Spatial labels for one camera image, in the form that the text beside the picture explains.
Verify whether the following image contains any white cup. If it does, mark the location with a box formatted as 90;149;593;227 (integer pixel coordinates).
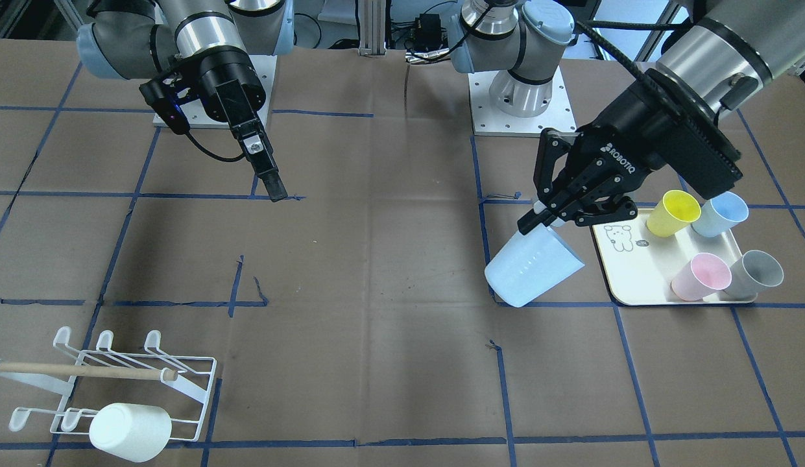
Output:
89;403;172;463

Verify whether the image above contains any cream serving tray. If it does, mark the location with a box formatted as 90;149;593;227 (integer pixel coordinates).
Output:
591;208;743;305

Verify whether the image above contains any light blue cup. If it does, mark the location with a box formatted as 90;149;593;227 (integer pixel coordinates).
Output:
691;191;749;237
485;226;585;307

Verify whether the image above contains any pink cup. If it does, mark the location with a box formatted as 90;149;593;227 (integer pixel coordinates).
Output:
670;252;732;301

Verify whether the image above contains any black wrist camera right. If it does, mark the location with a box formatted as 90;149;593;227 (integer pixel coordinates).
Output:
139;71;198;135

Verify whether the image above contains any aluminium frame post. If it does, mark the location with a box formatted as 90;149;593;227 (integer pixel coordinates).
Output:
355;1;390;56

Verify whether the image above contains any grey cup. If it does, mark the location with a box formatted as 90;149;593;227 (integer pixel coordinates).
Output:
723;250;784;300

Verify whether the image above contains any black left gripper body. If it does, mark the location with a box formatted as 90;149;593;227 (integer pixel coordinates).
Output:
533;71;743;226

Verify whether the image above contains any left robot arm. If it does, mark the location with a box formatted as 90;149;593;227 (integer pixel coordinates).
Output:
444;1;805;235

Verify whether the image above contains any white wire cup rack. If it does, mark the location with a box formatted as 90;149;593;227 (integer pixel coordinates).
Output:
0;326;218;442

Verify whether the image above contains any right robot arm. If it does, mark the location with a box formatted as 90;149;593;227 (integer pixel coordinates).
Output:
76;1;294;202

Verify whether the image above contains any yellow cup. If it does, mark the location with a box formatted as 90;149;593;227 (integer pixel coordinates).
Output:
645;190;701;237

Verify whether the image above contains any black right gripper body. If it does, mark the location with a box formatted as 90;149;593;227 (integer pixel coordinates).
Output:
182;51;267;141

